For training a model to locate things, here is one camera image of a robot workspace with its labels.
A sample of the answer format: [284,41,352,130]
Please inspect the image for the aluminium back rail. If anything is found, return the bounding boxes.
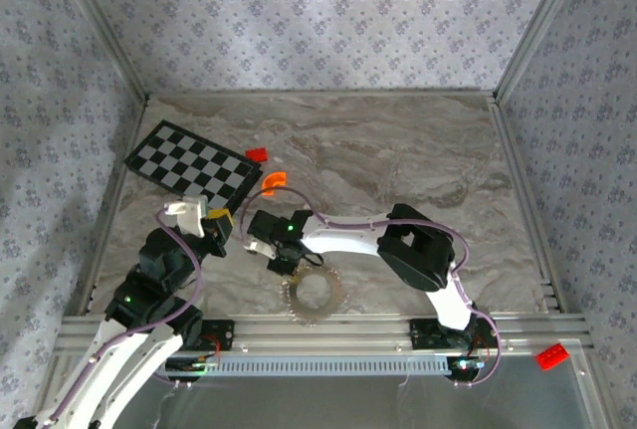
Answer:
[143,88,499,100]

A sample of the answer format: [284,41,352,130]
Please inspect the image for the aluminium mounting rail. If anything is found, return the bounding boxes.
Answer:
[53,313,594,356]

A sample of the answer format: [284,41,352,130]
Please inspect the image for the grey slotted cable duct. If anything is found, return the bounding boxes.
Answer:
[69,354,449,377]

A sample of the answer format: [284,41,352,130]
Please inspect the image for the aluminium right corner post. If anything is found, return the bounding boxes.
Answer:
[494,0,597,100]

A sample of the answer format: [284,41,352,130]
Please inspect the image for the grey metal panel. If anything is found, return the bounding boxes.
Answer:
[54,373,593,429]

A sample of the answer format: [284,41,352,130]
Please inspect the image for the large red toy brick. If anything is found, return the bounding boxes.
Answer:
[534,342,570,372]

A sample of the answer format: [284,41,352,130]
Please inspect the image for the aluminium corner post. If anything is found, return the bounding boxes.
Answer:
[49,0,150,102]
[494,0,597,100]

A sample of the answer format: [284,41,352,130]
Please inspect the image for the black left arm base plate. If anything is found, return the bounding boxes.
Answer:
[147,318,236,353]

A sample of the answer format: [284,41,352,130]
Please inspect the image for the black and grey checkerboard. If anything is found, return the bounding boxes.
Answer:
[122,118,264,214]

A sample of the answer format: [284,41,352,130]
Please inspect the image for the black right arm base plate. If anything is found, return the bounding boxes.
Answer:
[407,317,452,350]

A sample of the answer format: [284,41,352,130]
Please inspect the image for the orange curved plastic piece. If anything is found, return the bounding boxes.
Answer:
[260,170,289,197]

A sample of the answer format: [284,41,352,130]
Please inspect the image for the aluminium left side rail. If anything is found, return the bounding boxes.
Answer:
[63,95,150,317]

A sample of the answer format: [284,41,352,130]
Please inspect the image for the aluminium right side rail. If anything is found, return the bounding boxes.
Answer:
[487,95,568,315]

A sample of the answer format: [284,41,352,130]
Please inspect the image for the aluminium left corner post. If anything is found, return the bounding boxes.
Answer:
[49,0,150,102]

